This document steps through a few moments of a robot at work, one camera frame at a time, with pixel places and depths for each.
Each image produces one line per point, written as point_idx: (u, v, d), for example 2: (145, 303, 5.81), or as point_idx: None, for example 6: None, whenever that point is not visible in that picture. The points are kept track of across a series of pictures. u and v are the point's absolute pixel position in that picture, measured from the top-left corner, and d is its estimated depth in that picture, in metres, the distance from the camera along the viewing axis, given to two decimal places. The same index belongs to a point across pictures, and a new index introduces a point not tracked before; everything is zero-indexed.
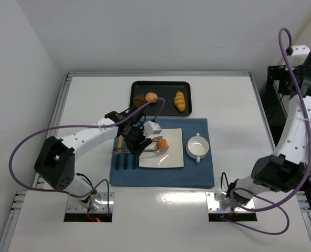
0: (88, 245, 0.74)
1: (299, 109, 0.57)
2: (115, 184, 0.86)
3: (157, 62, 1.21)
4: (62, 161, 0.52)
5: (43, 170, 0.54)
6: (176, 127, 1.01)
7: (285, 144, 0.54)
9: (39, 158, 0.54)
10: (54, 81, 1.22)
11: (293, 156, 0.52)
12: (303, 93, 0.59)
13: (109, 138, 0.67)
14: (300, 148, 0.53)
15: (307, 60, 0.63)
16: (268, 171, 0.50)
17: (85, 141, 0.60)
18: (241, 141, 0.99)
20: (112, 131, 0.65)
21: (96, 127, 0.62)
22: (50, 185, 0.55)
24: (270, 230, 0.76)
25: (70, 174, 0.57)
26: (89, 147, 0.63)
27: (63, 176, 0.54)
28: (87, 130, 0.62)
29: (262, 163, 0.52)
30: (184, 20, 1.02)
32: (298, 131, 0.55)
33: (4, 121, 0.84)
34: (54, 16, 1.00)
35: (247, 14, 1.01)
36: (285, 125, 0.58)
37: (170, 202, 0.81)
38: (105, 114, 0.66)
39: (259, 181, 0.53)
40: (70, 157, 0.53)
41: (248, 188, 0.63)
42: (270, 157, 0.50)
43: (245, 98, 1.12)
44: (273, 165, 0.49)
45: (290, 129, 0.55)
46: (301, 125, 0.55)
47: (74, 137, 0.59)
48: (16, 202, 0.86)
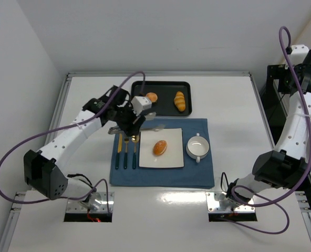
0: (88, 245, 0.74)
1: (300, 106, 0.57)
2: (115, 184, 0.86)
3: (157, 62, 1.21)
4: (46, 176, 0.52)
5: (33, 185, 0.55)
6: (176, 127, 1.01)
7: (286, 139, 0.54)
9: (27, 174, 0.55)
10: (53, 81, 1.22)
11: (294, 151, 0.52)
12: (303, 90, 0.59)
13: (93, 132, 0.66)
14: (300, 144, 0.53)
15: (307, 58, 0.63)
16: (268, 167, 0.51)
17: (66, 146, 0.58)
18: (241, 140, 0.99)
20: (92, 125, 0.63)
21: (75, 126, 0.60)
22: (44, 195, 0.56)
24: (270, 230, 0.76)
25: (62, 181, 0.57)
26: (75, 147, 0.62)
27: (55, 185, 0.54)
28: (65, 132, 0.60)
29: (264, 158, 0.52)
30: (184, 20, 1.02)
32: (298, 128, 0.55)
33: (4, 120, 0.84)
34: (54, 16, 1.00)
35: (247, 14, 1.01)
36: (286, 122, 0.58)
37: (170, 202, 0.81)
38: (83, 106, 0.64)
39: (260, 177, 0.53)
40: (52, 170, 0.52)
41: (248, 186, 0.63)
42: (271, 151, 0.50)
43: (245, 98, 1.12)
44: (275, 160, 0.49)
45: (291, 125, 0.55)
46: (301, 121, 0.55)
47: (53, 145, 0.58)
48: (16, 202, 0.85)
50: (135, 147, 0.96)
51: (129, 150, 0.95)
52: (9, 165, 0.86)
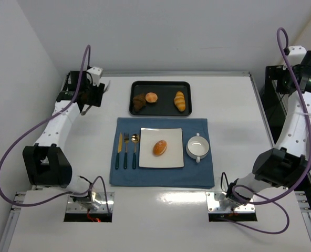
0: (88, 245, 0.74)
1: (299, 105, 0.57)
2: (115, 184, 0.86)
3: (157, 63, 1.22)
4: (53, 160, 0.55)
5: (41, 180, 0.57)
6: (176, 127, 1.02)
7: (286, 137, 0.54)
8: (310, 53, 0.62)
9: (30, 171, 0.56)
10: (54, 81, 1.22)
11: (295, 149, 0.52)
12: (301, 89, 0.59)
13: (75, 117, 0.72)
14: (300, 142, 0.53)
15: (304, 59, 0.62)
16: (269, 165, 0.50)
17: (59, 132, 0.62)
18: (241, 141, 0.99)
20: (73, 110, 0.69)
21: (58, 114, 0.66)
22: (55, 184, 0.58)
24: (270, 229, 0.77)
25: (67, 164, 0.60)
26: (65, 134, 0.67)
27: (63, 168, 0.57)
28: (52, 123, 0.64)
29: (265, 156, 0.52)
30: (184, 20, 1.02)
32: (298, 126, 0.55)
33: (4, 120, 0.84)
34: (54, 16, 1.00)
35: (247, 14, 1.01)
36: (285, 121, 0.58)
37: (170, 202, 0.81)
38: (56, 99, 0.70)
39: (260, 176, 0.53)
40: (56, 154, 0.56)
41: (248, 186, 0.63)
42: (272, 149, 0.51)
43: (245, 98, 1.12)
44: (276, 158, 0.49)
45: (291, 124, 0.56)
46: (301, 119, 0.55)
47: (47, 135, 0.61)
48: (16, 202, 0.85)
50: (135, 147, 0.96)
51: (129, 150, 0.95)
52: (9, 164, 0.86)
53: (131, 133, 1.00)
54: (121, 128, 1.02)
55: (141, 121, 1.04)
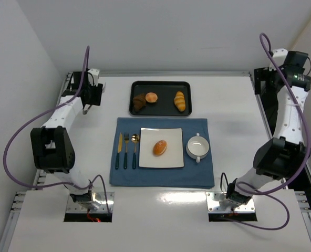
0: (87, 245, 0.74)
1: (289, 97, 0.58)
2: (115, 184, 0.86)
3: (157, 63, 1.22)
4: (59, 139, 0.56)
5: (46, 160, 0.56)
6: (176, 127, 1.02)
7: (282, 127, 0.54)
8: (291, 53, 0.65)
9: (36, 153, 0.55)
10: (54, 81, 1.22)
11: (293, 137, 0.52)
12: (289, 83, 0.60)
13: (78, 112, 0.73)
14: (297, 130, 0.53)
15: (287, 59, 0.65)
16: (270, 156, 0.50)
17: (65, 118, 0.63)
18: (241, 140, 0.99)
20: (77, 102, 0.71)
21: (64, 105, 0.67)
22: (60, 166, 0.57)
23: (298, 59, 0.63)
24: (270, 226, 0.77)
25: (71, 148, 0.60)
26: (69, 123, 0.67)
27: (68, 150, 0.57)
28: (58, 111, 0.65)
29: (265, 147, 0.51)
30: (184, 20, 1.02)
32: (292, 115, 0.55)
33: (5, 120, 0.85)
34: (54, 16, 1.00)
35: (247, 14, 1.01)
36: (279, 114, 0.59)
37: (170, 202, 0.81)
38: (62, 94, 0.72)
39: (261, 169, 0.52)
40: (63, 130, 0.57)
41: (249, 181, 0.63)
42: (272, 139, 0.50)
43: (245, 98, 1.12)
44: (276, 148, 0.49)
45: (284, 115, 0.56)
46: (294, 110, 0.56)
47: (53, 119, 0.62)
48: (16, 202, 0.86)
50: (135, 147, 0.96)
51: (130, 150, 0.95)
52: (9, 164, 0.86)
53: (131, 133, 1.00)
54: (121, 128, 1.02)
55: (141, 121, 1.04)
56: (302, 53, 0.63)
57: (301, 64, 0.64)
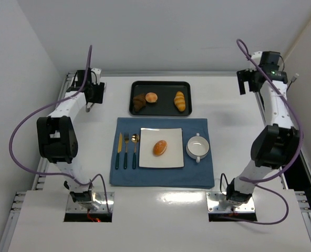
0: (88, 245, 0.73)
1: (272, 90, 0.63)
2: (115, 184, 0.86)
3: (157, 62, 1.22)
4: (64, 127, 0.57)
5: (50, 149, 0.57)
6: (176, 127, 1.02)
7: (272, 116, 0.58)
8: (265, 53, 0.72)
9: (40, 141, 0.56)
10: (54, 81, 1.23)
11: (284, 123, 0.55)
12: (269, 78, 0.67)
13: (80, 107, 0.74)
14: (286, 117, 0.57)
15: (262, 59, 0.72)
16: (267, 145, 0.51)
17: (70, 109, 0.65)
18: (241, 140, 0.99)
20: (81, 97, 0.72)
21: (69, 98, 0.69)
22: (64, 155, 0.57)
23: (272, 57, 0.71)
24: (269, 219, 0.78)
25: (74, 138, 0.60)
26: (73, 116, 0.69)
27: (71, 139, 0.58)
28: (62, 103, 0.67)
29: (261, 137, 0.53)
30: (183, 19, 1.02)
32: (278, 105, 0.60)
33: (5, 121, 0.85)
34: (54, 16, 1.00)
35: (247, 14, 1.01)
36: (267, 106, 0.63)
37: (170, 202, 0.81)
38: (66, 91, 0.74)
39: (260, 160, 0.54)
40: (68, 119, 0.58)
41: (249, 176, 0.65)
42: (266, 127, 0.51)
43: (245, 98, 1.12)
44: (271, 135, 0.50)
45: (272, 105, 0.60)
46: (278, 100, 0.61)
47: (59, 111, 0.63)
48: (16, 202, 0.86)
50: (135, 147, 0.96)
51: (130, 150, 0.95)
52: (9, 164, 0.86)
53: (131, 133, 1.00)
54: (121, 128, 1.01)
55: (141, 121, 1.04)
56: (275, 52, 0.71)
57: (275, 62, 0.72)
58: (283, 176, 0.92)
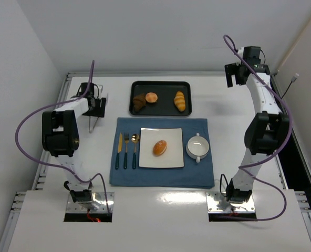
0: (87, 245, 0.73)
1: (257, 81, 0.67)
2: (115, 184, 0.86)
3: (157, 62, 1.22)
4: (69, 120, 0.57)
5: (52, 142, 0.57)
6: (176, 127, 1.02)
7: (261, 105, 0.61)
8: (247, 49, 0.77)
9: (44, 132, 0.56)
10: (54, 81, 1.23)
11: (272, 109, 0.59)
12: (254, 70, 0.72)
13: (83, 110, 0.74)
14: (273, 104, 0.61)
15: (245, 53, 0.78)
16: (259, 130, 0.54)
17: (74, 107, 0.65)
18: (241, 140, 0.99)
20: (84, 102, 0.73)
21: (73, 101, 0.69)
22: (65, 147, 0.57)
23: (254, 52, 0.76)
24: (267, 215, 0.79)
25: (76, 133, 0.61)
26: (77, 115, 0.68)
27: (74, 133, 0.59)
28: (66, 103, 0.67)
29: (253, 125, 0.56)
30: (183, 19, 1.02)
32: (265, 94, 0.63)
33: (5, 121, 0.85)
34: (54, 17, 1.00)
35: (246, 15, 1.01)
36: (254, 96, 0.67)
37: (170, 202, 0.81)
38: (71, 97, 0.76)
39: (255, 146, 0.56)
40: (73, 114, 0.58)
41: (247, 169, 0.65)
42: (257, 115, 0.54)
43: (244, 98, 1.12)
44: (262, 122, 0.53)
45: (258, 95, 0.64)
46: (265, 90, 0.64)
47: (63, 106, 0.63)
48: (16, 202, 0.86)
50: (135, 147, 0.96)
51: (130, 149, 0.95)
52: (9, 164, 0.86)
53: (131, 133, 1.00)
54: (121, 128, 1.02)
55: (140, 120, 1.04)
56: (255, 47, 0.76)
57: (257, 55, 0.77)
58: (282, 176, 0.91)
